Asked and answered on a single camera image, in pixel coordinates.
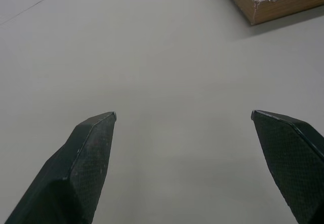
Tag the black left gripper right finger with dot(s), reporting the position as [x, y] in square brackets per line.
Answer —
[293, 158]

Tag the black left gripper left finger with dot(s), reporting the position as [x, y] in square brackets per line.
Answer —
[76, 173]

